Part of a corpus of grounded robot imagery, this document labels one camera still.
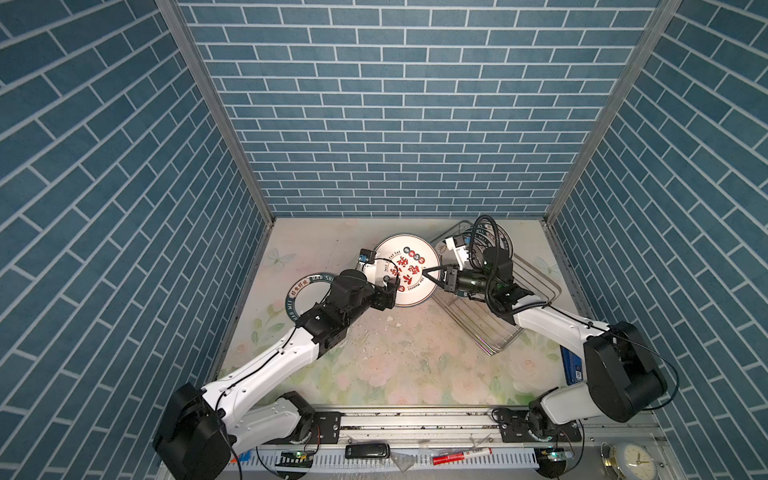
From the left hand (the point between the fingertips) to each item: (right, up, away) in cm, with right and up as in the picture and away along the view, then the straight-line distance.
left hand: (389, 278), depth 78 cm
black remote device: (-5, -43, -4) cm, 44 cm away
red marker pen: (+16, -41, -9) cm, 45 cm away
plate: (+5, +6, +1) cm, 7 cm away
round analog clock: (+57, -40, -12) cm, 71 cm away
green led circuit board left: (-23, -44, -6) cm, 50 cm away
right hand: (+9, +2, +1) cm, 9 cm away
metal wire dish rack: (+30, -1, -9) cm, 31 cm away
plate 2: (+31, +12, +16) cm, 37 cm away
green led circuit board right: (+40, -43, -7) cm, 59 cm away
